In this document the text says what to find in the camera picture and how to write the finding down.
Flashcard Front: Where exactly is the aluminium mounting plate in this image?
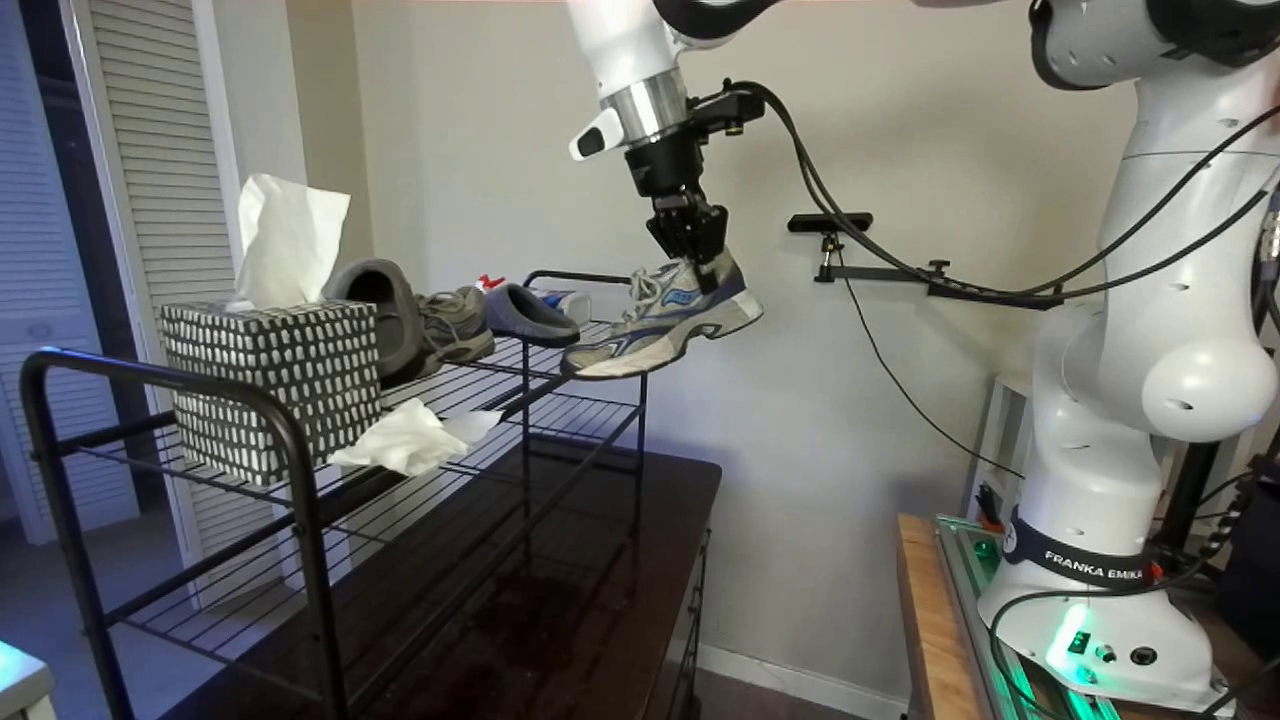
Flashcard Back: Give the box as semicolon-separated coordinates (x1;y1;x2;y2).
934;513;1246;720

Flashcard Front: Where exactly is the black metal shoe rack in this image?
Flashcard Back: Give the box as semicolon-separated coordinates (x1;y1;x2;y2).
15;268;657;720

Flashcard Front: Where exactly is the grey blue sneaker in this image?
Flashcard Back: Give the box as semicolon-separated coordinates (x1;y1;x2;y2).
556;248;770;383
375;284;500;391

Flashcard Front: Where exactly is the white board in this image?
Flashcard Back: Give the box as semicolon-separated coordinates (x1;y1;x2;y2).
975;370;1042;535

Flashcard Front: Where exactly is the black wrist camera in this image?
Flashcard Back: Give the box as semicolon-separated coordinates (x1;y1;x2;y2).
685;79;775;139

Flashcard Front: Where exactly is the white pulled-up tissue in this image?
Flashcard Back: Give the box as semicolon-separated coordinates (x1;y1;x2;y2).
233;172;355;313

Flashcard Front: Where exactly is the black white patterned tissue box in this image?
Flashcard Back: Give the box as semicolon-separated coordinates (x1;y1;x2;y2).
155;295;389;492

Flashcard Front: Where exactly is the black equipment case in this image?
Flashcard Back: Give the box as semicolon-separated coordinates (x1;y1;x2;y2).
1203;454;1280;643

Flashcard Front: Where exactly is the black stereo camera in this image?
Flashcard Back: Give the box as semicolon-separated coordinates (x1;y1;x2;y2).
783;207;875;240

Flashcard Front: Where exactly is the dark wooden dresser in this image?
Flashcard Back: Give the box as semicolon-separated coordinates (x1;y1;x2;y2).
166;436;728;720

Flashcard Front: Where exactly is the crumpled white tissue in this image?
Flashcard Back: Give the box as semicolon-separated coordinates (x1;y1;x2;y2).
326;395;508;481

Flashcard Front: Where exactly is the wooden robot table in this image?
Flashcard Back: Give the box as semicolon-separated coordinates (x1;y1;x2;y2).
893;513;1280;720

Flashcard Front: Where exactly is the white furniture corner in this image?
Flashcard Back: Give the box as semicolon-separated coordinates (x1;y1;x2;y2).
0;636;60;720

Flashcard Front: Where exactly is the thin black camera cable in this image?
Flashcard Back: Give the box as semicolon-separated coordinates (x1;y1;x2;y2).
838;271;1031;483

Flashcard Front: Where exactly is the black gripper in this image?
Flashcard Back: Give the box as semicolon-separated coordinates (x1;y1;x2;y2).
620;127;734;263

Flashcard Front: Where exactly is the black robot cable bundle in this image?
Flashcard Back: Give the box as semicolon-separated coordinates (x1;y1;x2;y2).
728;75;1280;313

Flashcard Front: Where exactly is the white louvered closet door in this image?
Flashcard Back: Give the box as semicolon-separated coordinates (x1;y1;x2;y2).
58;0;252;565

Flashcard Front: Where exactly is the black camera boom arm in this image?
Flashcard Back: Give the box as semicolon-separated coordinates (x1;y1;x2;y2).
814;233;1071;317

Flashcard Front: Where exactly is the black stand pole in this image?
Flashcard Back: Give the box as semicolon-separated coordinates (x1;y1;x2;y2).
1160;436;1227;565

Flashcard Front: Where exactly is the dark grey slipper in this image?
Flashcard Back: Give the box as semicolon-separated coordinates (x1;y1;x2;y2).
479;278;586;350
326;254;425;391

